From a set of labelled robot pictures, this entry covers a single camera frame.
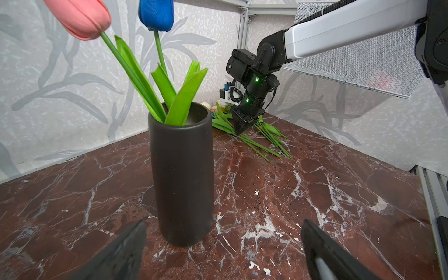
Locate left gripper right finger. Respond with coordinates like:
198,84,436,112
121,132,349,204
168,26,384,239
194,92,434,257
301,219,379,280

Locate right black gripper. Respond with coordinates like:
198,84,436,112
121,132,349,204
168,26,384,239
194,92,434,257
226,49,280,135

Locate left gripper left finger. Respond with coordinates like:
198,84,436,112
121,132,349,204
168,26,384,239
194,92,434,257
68,220,147,280

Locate blue tulip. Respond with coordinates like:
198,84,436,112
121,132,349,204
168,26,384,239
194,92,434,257
138,0,208,126

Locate black cylindrical vase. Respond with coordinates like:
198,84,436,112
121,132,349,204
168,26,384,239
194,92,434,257
148,102,214,247

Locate pink tulip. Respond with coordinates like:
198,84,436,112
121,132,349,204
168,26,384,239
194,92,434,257
44,0,166,123

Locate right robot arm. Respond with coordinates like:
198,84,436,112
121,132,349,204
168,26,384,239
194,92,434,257
226,1,448,135

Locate bunch of remaining tulips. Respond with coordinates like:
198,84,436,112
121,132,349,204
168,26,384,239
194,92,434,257
201,101,293,162

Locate pink object in basket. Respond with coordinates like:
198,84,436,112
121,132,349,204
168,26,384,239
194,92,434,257
366,71,400,92

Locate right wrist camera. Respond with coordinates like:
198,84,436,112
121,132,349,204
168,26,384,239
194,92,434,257
219,82,243,105

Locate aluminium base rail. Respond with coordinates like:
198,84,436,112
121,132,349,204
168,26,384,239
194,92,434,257
414,165,448,280

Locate white wire mesh basket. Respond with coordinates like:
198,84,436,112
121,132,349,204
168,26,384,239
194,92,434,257
285,1,428,99

